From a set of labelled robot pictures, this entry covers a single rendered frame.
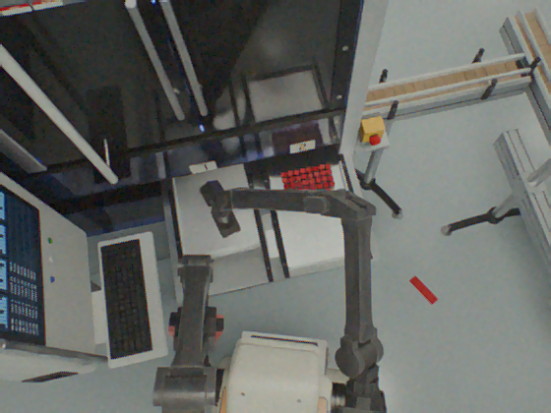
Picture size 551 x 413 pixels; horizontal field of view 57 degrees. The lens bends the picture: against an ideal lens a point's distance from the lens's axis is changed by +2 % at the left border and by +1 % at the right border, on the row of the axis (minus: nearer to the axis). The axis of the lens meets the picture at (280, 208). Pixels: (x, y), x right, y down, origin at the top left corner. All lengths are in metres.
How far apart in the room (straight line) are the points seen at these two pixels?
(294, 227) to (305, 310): 0.90
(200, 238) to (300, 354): 0.70
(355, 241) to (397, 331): 1.46
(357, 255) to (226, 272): 0.65
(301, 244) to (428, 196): 1.23
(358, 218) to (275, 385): 0.41
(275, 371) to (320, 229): 0.70
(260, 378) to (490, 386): 1.69
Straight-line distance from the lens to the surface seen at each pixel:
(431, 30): 3.37
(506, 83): 2.08
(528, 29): 2.20
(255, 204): 1.40
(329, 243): 1.74
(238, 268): 1.73
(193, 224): 1.79
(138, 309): 1.83
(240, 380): 1.17
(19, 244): 1.50
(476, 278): 2.75
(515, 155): 2.40
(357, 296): 1.23
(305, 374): 1.18
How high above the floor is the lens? 2.55
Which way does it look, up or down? 70 degrees down
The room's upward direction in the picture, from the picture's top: 6 degrees counter-clockwise
